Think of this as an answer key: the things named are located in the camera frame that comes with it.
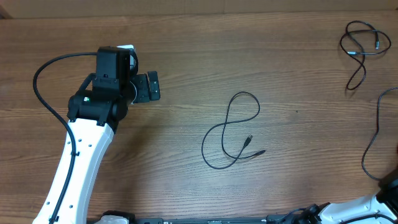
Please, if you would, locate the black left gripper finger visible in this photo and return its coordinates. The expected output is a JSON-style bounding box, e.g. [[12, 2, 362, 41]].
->
[[149, 84, 160, 101], [147, 71, 159, 86]]

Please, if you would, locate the black usb cable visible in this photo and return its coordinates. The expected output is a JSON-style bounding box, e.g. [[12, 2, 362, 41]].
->
[[200, 90, 267, 170], [361, 86, 398, 182], [338, 20, 392, 91]]

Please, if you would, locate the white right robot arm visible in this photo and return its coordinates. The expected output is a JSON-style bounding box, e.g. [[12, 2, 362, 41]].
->
[[294, 169, 397, 224]]

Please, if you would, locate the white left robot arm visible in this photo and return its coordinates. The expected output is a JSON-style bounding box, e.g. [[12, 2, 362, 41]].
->
[[32, 45, 160, 223]]

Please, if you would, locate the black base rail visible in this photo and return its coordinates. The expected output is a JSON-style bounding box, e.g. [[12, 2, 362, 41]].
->
[[87, 208, 304, 224]]

